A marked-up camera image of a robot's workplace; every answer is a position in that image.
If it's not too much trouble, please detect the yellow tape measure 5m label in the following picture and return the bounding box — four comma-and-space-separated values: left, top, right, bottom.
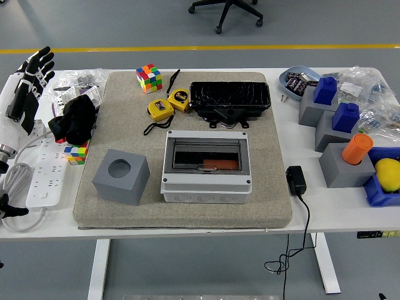
164, 69, 192, 114

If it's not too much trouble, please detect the clear bag of small parts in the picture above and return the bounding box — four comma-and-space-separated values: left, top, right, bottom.
42, 67, 110, 104
321, 64, 395, 104
357, 102, 400, 143

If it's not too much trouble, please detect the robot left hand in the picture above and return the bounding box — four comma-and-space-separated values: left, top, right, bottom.
0, 46, 56, 148

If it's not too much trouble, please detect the black plastic tray box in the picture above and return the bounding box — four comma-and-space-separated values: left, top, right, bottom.
189, 81, 271, 129

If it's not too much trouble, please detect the yellow lemon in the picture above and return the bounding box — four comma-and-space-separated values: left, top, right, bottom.
374, 157, 400, 193

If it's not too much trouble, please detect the white table leg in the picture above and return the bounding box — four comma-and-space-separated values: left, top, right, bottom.
310, 232, 341, 294
87, 239, 111, 300

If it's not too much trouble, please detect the black office chair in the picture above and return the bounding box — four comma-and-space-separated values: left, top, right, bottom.
187, 0, 264, 35

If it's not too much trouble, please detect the black power adapter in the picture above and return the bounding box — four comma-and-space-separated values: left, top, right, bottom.
286, 165, 308, 197

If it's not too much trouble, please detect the smoky transparent box lid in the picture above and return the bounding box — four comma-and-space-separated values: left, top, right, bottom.
164, 139, 248, 174

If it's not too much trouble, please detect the orange cylinder battery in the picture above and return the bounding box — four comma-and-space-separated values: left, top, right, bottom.
202, 159, 239, 169
341, 133, 374, 166

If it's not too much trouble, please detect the light blue dish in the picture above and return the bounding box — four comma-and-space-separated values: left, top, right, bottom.
278, 65, 322, 101

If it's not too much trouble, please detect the black cloth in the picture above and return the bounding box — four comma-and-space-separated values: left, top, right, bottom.
47, 94, 98, 146

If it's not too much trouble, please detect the blue stepped block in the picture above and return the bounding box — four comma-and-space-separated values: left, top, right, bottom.
331, 102, 361, 133
313, 76, 338, 105

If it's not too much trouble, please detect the silver black clip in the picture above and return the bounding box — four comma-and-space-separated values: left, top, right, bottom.
299, 72, 320, 87

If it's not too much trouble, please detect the colourful puzzle cube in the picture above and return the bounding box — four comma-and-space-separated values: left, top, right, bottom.
63, 139, 91, 166
136, 64, 163, 94

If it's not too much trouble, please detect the white power cord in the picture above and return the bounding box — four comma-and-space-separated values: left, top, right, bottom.
0, 130, 53, 233

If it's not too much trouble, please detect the black adapter cord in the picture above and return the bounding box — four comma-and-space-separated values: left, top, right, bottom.
264, 192, 318, 300

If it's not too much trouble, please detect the white wall socket pack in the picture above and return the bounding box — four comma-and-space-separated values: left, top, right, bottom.
76, 86, 103, 109
51, 86, 78, 117

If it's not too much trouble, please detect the grey holder block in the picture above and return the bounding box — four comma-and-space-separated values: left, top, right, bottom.
298, 86, 340, 128
319, 142, 376, 189
314, 109, 360, 153

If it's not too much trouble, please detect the yellow tape measure plain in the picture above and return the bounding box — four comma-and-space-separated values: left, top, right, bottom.
142, 98, 175, 136

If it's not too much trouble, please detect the grey electrical junction box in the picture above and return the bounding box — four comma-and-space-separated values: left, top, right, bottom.
160, 130, 253, 204

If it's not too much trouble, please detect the blue plastic bin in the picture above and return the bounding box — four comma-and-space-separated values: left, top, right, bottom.
363, 146, 400, 208

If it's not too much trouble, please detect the grey-brown fabric mat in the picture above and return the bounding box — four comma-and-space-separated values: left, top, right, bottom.
72, 71, 293, 230

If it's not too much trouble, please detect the white power strip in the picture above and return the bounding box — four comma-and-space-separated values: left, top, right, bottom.
25, 137, 70, 209

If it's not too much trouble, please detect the grey block with round hole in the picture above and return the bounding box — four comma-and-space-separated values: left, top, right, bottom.
91, 148, 151, 206

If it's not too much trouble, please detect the black table control panel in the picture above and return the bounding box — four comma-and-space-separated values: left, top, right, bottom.
356, 230, 400, 240

